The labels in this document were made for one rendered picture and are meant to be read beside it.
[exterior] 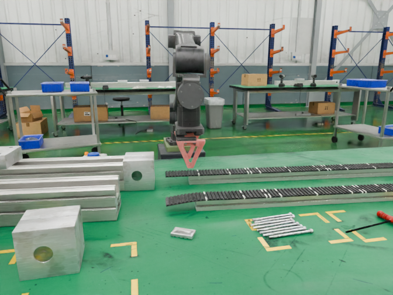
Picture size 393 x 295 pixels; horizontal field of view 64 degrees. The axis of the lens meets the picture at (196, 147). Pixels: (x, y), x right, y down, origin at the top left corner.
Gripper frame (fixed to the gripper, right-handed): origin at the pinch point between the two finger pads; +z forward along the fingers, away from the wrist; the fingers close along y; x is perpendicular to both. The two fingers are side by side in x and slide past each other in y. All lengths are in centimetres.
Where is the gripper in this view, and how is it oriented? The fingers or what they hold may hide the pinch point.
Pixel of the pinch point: (189, 160)
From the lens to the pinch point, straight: 80.4
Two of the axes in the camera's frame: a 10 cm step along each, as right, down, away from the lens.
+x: 9.9, -0.3, 1.1
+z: 0.0, 9.7, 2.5
